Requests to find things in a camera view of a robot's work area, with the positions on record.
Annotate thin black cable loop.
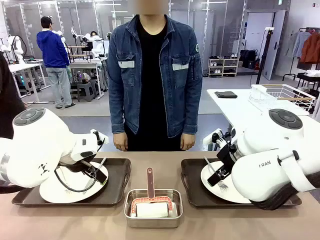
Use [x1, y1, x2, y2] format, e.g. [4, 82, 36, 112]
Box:
[53, 163, 98, 194]

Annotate black bags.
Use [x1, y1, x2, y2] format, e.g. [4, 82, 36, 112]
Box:
[239, 48, 261, 71]

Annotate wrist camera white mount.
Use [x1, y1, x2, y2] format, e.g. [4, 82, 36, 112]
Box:
[89, 128, 110, 152]
[203, 128, 237, 151]

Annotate person's right forearm denim sleeve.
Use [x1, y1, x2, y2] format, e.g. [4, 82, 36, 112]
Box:
[108, 92, 126, 135]

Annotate dark brown serving tray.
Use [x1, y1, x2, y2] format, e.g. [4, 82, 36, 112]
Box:
[11, 157, 132, 208]
[180, 157, 303, 210]

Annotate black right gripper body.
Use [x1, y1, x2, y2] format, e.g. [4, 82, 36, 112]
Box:
[216, 143, 242, 174]

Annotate orange jacket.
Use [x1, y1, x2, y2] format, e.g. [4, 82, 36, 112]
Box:
[299, 31, 320, 65]

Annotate person's left hand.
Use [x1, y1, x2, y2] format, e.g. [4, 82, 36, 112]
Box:
[179, 133, 197, 151]

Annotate white lab desk with frame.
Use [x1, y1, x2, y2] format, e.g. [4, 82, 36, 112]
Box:
[68, 56, 109, 101]

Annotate grey plastic stool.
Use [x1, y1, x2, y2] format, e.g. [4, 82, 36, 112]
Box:
[75, 80, 99, 102]

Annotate black corrugated cable hose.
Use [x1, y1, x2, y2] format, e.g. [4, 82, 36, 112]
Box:
[251, 172, 320, 211]

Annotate white door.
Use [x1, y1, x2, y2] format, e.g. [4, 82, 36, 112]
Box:
[243, 9, 286, 81]

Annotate white shoe rack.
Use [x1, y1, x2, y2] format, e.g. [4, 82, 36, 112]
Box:
[207, 56, 240, 78]

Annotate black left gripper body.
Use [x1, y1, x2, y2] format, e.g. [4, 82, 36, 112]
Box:
[58, 159, 98, 175]

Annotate white side table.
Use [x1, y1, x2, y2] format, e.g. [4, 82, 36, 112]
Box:
[202, 88, 317, 152]

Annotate dark folded cloth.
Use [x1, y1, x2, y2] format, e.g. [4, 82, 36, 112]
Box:
[214, 90, 239, 99]

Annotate man in blue hoodie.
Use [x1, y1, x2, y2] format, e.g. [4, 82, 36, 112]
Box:
[36, 16, 76, 110]

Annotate person in denim jacket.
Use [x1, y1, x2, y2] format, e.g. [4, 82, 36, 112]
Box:
[107, 13, 204, 152]

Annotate person in black clothes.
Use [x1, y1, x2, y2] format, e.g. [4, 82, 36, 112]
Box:
[0, 51, 29, 140]

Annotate rectangular metal tin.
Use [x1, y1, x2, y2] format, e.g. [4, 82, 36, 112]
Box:
[123, 188, 184, 229]

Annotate white wire dish rack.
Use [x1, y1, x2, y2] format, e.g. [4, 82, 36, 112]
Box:
[248, 83, 317, 111]

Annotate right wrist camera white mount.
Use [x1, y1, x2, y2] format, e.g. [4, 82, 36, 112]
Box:
[203, 128, 237, 151]

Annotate person's left forearm denim sleeve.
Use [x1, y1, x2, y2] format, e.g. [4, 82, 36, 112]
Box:
[183, 92, 204, 136]

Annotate pink brown lint roller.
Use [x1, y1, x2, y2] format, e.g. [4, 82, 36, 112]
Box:
[131, 167, 175, 219]

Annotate person's right hand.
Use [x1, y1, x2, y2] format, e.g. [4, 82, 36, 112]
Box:
[113, 132, 129, 152]

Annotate white round plate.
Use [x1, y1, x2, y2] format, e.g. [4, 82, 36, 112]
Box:
[200, 160, 254, 205]
[39, 161, 110, 204]

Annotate black tripod with white device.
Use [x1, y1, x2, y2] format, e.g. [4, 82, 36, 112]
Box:
[255, 25, 276, 86]

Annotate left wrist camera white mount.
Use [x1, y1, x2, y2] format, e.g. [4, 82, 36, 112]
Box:
[89, 128, 110, 152]

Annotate grey shirt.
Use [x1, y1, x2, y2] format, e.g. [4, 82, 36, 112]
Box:
[286, 30, 311, 60]

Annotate wooden bar rack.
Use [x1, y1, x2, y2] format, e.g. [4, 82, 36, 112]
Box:
[66, 44, 94, 64]

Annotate silver table knife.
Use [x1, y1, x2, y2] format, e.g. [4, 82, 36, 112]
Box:
[82, 156, 108, 196]

